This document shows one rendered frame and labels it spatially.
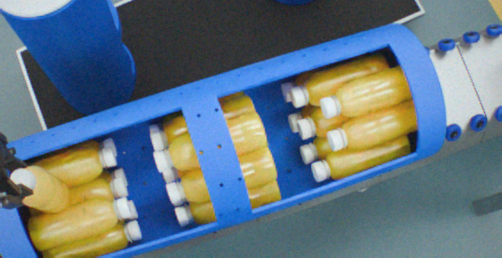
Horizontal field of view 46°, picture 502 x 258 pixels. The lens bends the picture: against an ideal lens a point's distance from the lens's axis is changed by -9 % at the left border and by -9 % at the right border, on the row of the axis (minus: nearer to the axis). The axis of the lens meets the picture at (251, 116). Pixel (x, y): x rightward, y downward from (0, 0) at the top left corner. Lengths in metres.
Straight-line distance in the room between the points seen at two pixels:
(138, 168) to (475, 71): 0.84
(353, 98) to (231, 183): 0.28
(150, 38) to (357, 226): 1.02
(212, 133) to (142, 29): 1.29
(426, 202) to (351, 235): 0.32
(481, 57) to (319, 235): 1.03
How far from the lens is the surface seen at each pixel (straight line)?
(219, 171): 1.10
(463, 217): 2.50
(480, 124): 1.50
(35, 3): 1.46
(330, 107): 1.19
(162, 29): 2.34
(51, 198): 1.10
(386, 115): 1.24
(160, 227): 1.32
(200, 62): 2.28
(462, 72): 1.57
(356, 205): 2.37
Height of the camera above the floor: 2.30
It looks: 75 degrees down
